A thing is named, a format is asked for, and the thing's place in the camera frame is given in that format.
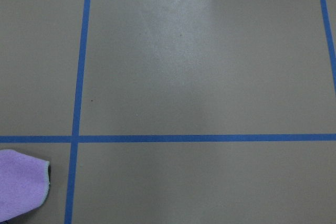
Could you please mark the purple microfiber cloth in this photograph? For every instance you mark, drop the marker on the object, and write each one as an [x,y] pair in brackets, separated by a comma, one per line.
[24,183]

